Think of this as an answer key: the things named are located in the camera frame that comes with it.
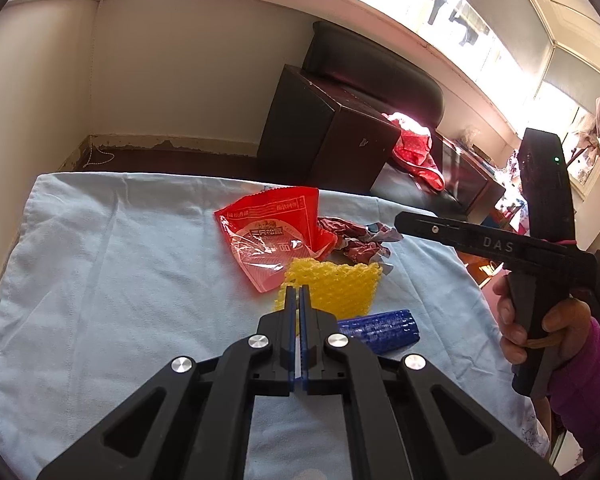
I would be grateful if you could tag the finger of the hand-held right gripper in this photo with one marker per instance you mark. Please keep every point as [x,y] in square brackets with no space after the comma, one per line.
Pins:
[430,230]

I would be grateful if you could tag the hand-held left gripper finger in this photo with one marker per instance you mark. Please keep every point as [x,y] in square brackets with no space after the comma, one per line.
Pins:
[292,355]
[304,355]

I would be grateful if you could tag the yellow foam net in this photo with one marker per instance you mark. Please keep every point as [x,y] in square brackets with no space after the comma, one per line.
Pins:
[340,285]

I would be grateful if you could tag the person's right hand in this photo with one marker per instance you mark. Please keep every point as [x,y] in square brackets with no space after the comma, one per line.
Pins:
[510,330]

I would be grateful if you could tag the dark wooden side table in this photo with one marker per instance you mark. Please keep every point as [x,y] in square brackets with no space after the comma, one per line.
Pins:
[470,175]

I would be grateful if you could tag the crumpled dark red wrapper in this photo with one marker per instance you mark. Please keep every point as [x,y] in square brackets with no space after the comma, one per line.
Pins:
[360,242]

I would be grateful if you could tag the red dotted cloth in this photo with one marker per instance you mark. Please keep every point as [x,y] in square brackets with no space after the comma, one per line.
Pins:
[415,152]

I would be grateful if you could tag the blue foam net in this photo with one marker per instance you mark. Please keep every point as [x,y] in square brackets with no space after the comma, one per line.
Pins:
[380,330]

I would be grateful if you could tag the pale hanging cloth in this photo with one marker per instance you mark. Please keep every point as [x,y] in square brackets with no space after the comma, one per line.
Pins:
[597,125]

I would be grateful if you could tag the small white bag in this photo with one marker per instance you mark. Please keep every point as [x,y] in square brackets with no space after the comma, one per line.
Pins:
[469,135]

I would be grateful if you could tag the red snack packet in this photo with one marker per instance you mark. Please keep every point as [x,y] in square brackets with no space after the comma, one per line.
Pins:
[270,230]

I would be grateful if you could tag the dark brown cabinet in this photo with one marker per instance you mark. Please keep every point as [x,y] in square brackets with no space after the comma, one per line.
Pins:
[320,130]

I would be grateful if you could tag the black leather armchair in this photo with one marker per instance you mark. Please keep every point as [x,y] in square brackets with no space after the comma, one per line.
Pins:
[380,70]

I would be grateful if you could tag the light blue floral tablecloth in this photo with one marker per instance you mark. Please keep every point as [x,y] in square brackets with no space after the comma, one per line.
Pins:
[105,285]

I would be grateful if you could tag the dark hanging garment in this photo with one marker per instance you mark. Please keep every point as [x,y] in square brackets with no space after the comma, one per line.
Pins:
[455,17]

